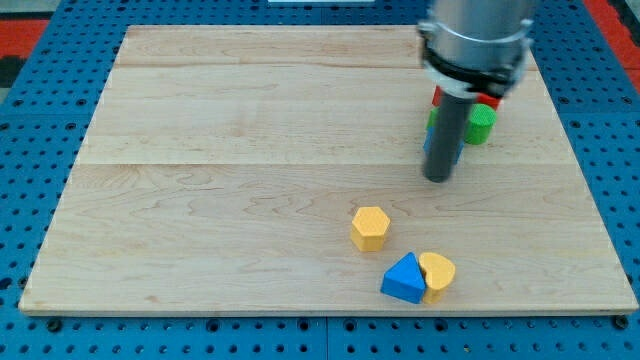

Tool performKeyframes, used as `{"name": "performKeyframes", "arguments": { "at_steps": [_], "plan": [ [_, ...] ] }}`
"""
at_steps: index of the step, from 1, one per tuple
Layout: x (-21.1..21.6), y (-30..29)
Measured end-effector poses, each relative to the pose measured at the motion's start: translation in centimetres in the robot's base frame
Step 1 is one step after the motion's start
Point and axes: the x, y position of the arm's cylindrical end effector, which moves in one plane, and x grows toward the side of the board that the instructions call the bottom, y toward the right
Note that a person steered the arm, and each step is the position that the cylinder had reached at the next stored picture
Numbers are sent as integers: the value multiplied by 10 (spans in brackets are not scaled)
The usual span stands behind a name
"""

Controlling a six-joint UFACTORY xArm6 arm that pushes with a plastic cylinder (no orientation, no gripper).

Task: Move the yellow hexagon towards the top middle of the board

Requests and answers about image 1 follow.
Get yellow heart block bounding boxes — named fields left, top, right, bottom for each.
left=418, top=252, right=456, bottom=304

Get green cylinder block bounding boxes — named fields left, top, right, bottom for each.
left=464, top=104, right=497, bottom=145

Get light wooden board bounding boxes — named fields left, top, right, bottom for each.
left=19, top=26, right=637, bottom=317

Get yellow hexagon block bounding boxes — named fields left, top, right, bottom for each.
left=350, top=206, right=391, bottom=252

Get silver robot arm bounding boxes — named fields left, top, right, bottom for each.
left=417, top=0, right=537, bottom=183

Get green block behind rod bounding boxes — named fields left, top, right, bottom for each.
left=426, top=107, right=439, bottom=130

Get blue block behind rod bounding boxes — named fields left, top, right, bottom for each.
left=423, top=127, right=465, bottom=165

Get red block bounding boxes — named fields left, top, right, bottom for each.
left=432, top=86, right=501, bottom=110

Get blue triangle block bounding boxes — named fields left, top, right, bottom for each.
left=380, top=252, right=426, bottom=304

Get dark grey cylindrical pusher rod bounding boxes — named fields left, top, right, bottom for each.
left=423, top=92, right=474, bottom=183

